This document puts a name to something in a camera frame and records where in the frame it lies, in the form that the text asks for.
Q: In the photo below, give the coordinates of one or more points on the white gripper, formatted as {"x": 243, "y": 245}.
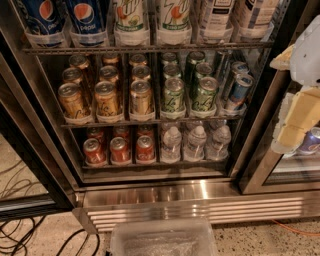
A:
{"x": 307, "y": 58}

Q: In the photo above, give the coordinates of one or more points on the blue pepsi can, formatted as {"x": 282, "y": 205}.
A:
{"x": 44, "y": 22}
{"x": 88, "y": 18}

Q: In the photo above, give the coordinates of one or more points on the front blue silver can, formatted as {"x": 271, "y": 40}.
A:
{"x": 239, "y": 92}

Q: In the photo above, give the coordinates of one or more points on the purple can behind glass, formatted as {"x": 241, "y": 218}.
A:
{"x": 311, "y": 142}

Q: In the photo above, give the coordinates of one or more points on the right white grey can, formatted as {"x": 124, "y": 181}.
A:
{"x": 254, "y": 17}

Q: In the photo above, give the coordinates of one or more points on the right fridge glass door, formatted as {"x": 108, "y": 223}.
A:
{"x": 287, "y": 157}

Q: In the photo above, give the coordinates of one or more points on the front right green can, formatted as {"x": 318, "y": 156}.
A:
{"x": 203, "y": 97}

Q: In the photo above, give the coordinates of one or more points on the green can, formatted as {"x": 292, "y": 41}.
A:
{"x": 173, "y": 103}
{"x": 203, "y": 97}

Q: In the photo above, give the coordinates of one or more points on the front left green can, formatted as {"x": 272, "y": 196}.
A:
{"x": 173, "y": 103}

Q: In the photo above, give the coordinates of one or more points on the front right gold can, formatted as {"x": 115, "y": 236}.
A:
{"x": 141, "y": 97}

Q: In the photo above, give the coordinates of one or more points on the gold can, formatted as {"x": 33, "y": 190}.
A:
{"x": 107, "y": 99}
{"x": 141, "y": 97}
{"x": 74, "y": 103}

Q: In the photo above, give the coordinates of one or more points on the front right red can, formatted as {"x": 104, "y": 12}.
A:
{"x": 145, "y": 150}

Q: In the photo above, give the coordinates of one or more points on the red can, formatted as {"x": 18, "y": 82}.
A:
{"x": 94, "y": 153}
{"x": 120, "y": 153}
{"x": 145, "y": 150}

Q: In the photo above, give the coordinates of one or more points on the front middle red can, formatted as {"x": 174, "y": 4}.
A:
{"x": 120, "y": 153}

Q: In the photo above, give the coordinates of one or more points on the front middle gold can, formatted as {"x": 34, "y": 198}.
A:
{"x": 107, "y": 99}

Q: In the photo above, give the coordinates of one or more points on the front left red can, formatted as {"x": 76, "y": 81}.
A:
{"x": 94, "y": 153}

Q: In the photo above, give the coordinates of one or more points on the front left gold can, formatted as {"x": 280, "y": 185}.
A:
{"x": 74, "y": 103}

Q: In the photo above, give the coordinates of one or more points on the steel fridge base grille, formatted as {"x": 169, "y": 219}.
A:
{"x": 101, "y": 210}

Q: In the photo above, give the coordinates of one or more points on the open fridge door left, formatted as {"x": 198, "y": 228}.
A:
{"x": 32, "y": 178}

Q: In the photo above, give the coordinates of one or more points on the right water bottle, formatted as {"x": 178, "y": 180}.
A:
{"x": 217, "y": 146}

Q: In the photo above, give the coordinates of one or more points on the water bottle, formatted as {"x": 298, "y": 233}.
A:
{"x": 217, "y": 146}
{"x": 171, "y": 145}
{"x": 194, "y": 148}

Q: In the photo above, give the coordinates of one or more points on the middle water bottle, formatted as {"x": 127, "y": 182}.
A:
{"x": 194, "y": 148}

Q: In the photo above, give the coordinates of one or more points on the left water bottle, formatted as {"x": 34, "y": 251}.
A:
{"x": 171, "y": 145}

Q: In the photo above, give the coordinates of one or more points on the clear plastic bin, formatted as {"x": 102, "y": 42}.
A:
{"x": 175, "y": 237}

